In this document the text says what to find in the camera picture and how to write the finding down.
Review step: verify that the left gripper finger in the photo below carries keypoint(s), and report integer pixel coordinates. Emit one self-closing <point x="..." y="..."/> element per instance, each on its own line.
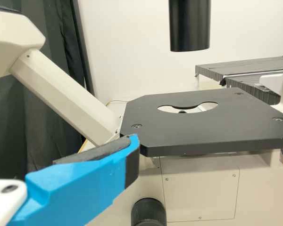
<point x="85" y="179"/>

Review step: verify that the cream microscope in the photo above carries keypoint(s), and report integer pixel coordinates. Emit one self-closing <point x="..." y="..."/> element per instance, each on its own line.
<point x="202" y="124"/>

